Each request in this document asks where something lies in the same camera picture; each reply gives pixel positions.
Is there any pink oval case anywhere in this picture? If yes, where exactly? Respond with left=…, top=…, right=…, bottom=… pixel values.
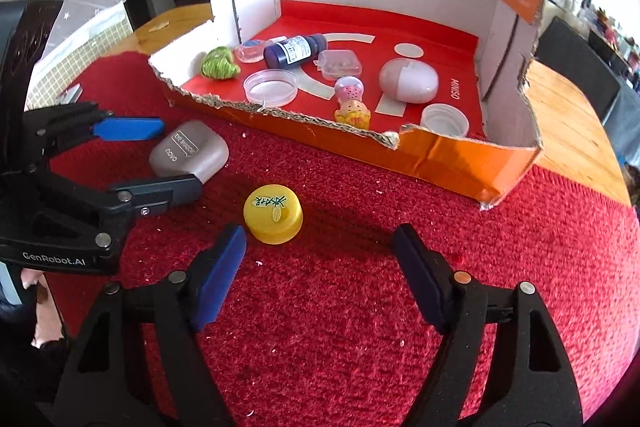
left=378, top=58, right=439, bottom=104

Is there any person's left hand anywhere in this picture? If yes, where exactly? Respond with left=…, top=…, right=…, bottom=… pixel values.
left=21, top=269, right=65, bottom=348

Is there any pink toy figure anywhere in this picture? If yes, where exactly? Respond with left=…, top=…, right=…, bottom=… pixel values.
left=334, top=76, right=371, bottom=130

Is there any small clear plastic box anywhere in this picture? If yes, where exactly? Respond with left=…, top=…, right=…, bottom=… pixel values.
left=314, top=50, right=362, bottom=81

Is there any taupe eyeshadow case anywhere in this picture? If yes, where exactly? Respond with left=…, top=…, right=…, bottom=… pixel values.
left=149, top=120, right=229, bottom=184

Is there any green knitted toy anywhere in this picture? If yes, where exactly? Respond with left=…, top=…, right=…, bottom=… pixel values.
left=201, top=46, right=241, bottom=80

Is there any red knitted mat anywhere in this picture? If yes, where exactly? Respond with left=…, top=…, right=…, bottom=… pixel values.
left=41, top=51, right=640, bottom=427

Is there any clear eye drop bottle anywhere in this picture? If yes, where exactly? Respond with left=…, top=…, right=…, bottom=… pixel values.
left=233, top=36, right=286, bottom=64

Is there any dark blue bottle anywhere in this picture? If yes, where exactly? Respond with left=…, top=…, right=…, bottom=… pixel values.
left=264, top=34, right=328, bottom=69

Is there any yellow bottle cap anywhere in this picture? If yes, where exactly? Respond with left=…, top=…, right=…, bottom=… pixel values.
left=243, top=184, right=304, bottom=245

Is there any clear petri dish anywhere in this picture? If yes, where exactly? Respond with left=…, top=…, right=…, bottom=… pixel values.
left=243, top=69, right=298, bottom=108

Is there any orange cardboard box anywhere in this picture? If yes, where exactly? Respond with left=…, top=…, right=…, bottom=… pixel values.
left=149, top=0, right=542, bottom=206

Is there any small white device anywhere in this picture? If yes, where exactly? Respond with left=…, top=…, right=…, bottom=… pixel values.
left=55, top=83, right=82, bottom=105

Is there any white bottle cap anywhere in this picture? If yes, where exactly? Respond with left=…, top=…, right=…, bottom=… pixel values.
left=420, top=103, right=470, bottom=138

